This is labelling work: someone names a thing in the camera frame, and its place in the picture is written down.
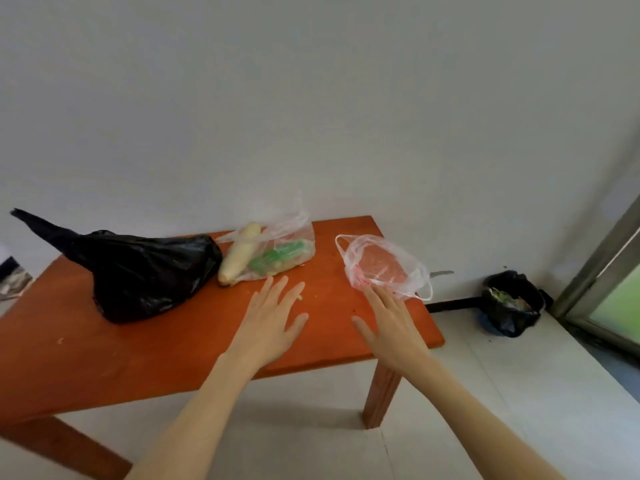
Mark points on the green vegetables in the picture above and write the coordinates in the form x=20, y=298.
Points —
x=277, y=255

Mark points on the clear plastic bag red print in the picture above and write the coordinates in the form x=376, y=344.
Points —
x=385, y=264

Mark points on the metal-framed glass door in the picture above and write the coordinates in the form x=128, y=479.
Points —
x=605, y=284

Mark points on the person's left middle finger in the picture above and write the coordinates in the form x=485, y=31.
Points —
x=281, y=292

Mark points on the dark patterned object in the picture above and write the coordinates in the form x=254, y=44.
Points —
x=14, y=279

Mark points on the person's left hand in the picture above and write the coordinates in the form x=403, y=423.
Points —
x=267, y=329

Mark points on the person's right forearm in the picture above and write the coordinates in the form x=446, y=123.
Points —
x=470, y=424

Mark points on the person's left little finger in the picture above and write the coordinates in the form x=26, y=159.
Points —
x=252, y=303

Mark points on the person's left thumb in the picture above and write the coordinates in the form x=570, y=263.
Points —
x=300, y=324

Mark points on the person's left forearm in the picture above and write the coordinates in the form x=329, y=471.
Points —
x=200, y=419

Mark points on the white radish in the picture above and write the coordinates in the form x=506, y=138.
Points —
x=239, y=254

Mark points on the trash bin with black liner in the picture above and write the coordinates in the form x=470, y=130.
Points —
x=515, y=314

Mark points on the black plastic bag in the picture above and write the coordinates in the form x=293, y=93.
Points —
x=140, y=274

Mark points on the clear plastic bag with vegetables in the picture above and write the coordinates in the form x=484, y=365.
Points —
x=285, y=239

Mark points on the person's right thumb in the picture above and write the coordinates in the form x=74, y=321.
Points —
x=364, y=330

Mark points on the person's right hand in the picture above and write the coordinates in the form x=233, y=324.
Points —
x=395, y=334

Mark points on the food waste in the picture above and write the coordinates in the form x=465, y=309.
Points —
x=507, y=299

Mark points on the orange wooden table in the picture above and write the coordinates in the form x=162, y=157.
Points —
x=150, y=354

